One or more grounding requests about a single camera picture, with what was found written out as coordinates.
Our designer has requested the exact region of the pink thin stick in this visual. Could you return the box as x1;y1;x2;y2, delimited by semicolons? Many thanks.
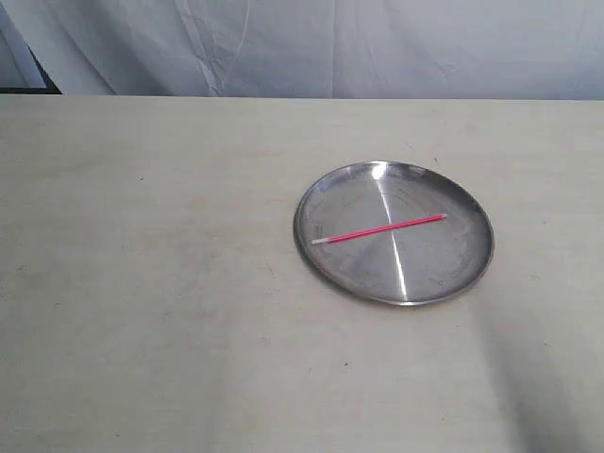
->
310;213;447;244

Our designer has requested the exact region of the round silver metal plate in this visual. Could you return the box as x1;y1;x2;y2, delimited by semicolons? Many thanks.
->
293;160;495;306

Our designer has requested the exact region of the white backdrop cloth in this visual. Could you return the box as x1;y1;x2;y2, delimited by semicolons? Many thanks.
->
1;1;603;100

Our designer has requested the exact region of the black framed white panel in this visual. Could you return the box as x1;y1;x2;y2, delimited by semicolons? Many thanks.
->
0;7;61;94

